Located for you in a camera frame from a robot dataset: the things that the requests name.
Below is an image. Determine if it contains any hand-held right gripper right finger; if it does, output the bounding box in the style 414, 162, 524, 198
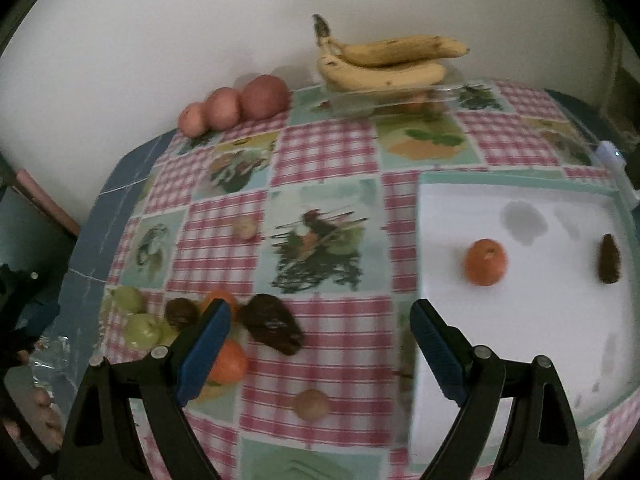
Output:
409, 299, 586, 480

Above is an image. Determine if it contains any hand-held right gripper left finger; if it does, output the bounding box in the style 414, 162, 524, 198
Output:
57, 299, 233, 480

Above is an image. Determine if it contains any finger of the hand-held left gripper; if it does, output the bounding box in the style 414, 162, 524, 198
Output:
0, 264, 60, 357

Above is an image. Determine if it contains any orange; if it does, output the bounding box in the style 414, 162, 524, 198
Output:
207, 338, 249, 386
464, 238, 509, 287
202, 288, 240, 322

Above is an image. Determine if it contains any white tray with green rim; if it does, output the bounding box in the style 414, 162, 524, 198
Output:
407, 167, 635, 476

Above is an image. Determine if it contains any green apple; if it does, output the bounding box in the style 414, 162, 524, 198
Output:
124, 313, 163, 350
111, 285, 146, 314

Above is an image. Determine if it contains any brown kiwi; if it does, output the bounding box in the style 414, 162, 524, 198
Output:
292, 389, 331, 422

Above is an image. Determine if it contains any dark round fruit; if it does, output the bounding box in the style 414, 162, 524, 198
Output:
165, 297, 200, 329

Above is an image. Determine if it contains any large dark avocado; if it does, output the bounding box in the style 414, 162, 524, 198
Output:
240, 293, 306, 358

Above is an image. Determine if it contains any small tan fruit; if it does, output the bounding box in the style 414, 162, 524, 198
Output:
235, 216, 261, 241

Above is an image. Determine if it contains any small red apple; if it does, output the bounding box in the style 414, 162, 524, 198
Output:
177, 102, 209, 138

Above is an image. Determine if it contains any checkered printed tablecloth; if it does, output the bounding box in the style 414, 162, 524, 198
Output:
100, 77, 640, 480

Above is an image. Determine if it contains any medium red apple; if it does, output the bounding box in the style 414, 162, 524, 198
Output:
206, 87, 242, 131

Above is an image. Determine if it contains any large red apple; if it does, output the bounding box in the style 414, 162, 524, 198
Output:
240, 74, 291, 121

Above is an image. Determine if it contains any clear plastic tray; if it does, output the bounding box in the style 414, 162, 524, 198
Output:
325, 72, 482, 117

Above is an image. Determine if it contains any white plastic device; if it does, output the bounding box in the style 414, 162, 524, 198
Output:
597, 141, 639, 211

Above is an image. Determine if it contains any spotted yellow banana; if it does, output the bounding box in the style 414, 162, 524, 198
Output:
318, 55, 447, 92

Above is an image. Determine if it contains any bunch of yellow bananas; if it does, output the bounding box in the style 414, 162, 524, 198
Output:
313, 14, 471, 67

